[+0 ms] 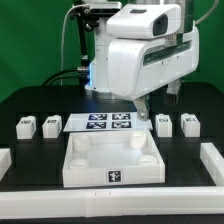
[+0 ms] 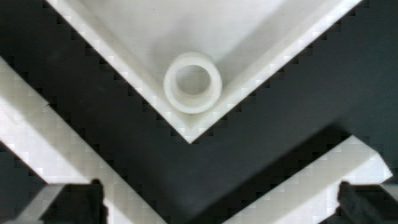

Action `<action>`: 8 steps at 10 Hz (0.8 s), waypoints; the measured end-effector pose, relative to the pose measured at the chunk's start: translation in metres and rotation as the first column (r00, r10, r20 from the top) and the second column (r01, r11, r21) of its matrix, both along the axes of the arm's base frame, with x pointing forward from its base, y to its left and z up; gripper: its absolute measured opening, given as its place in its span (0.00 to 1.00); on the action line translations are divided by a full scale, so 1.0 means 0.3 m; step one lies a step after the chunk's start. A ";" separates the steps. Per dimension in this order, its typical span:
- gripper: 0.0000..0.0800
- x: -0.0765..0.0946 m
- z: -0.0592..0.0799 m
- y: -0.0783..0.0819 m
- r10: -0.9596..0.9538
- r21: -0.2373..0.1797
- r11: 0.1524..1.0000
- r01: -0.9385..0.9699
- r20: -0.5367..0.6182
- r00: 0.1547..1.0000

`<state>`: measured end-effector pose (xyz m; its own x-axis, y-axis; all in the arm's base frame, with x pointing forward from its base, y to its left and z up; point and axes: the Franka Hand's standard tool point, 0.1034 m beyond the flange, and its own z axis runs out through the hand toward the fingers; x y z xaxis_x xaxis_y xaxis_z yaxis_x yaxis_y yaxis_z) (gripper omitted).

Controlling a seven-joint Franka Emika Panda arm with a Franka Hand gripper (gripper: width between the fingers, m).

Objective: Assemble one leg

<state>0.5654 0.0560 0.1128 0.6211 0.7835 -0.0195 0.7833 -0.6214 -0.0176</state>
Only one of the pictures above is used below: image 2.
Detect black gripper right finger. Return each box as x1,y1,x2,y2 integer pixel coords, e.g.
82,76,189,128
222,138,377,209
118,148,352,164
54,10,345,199
322,182,398,224

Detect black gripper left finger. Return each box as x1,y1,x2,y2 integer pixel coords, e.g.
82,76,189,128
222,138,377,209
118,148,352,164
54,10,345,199
7,179,111,224

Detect white square tabletop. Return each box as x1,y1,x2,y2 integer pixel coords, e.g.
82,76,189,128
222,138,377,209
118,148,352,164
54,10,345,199
47,0,363,142

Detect white obstacle fence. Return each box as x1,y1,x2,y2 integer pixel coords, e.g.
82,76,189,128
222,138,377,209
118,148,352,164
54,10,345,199
0,58,393,224

